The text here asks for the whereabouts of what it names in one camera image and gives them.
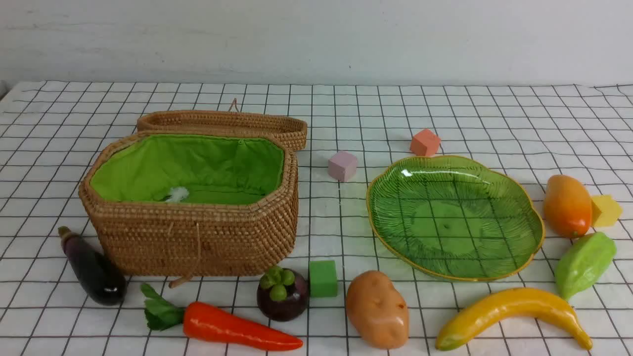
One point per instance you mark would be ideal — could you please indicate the purple mangosteen green calyx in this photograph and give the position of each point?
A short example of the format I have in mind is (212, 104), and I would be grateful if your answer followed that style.
(282, 294)

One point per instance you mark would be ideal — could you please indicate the brown potato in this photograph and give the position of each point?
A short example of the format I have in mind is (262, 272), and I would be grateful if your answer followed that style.
(377, 310)

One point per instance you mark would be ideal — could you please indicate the orange carrot with leaves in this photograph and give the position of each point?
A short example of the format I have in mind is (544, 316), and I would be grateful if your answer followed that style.
(208, 323)

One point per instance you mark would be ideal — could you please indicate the dark purple eggplant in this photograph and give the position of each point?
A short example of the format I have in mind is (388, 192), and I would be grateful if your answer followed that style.
(99, 277)

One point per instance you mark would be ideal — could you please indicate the orange yellow mango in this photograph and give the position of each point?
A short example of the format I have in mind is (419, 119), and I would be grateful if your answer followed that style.
(567, 206)

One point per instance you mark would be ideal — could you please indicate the yellow banana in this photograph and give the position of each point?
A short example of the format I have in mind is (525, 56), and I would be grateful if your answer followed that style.
(514, 302)

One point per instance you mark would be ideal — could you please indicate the light green chayote vegetable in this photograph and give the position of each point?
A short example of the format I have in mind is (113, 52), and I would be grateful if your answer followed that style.
(583, 264)

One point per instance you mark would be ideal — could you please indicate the pink foam cube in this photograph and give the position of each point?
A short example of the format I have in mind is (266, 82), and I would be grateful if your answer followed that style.
(342, 166)

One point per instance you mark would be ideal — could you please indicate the woven wicker basket lid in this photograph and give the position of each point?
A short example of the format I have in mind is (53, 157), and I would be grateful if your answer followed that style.
(292, 133)

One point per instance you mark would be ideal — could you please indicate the green foam cube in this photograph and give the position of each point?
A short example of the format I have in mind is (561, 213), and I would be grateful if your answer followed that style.
(323, 279)

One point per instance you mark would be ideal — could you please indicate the orange foam cube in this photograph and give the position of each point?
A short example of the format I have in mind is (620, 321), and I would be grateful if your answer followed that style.
(425, 143)

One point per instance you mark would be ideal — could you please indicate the woven wicker basket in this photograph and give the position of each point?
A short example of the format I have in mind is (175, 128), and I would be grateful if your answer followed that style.
(186, 203)

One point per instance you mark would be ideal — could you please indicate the green leaf-shaped glass plate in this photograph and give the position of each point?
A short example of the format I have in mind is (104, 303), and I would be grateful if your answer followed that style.
(454, 219)

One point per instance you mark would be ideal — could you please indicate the white checkered tablecloth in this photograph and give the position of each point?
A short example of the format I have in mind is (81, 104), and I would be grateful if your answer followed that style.
(53, 131)

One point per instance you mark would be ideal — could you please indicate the yellow foam cube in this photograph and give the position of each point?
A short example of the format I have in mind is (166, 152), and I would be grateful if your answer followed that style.
(606, 211)

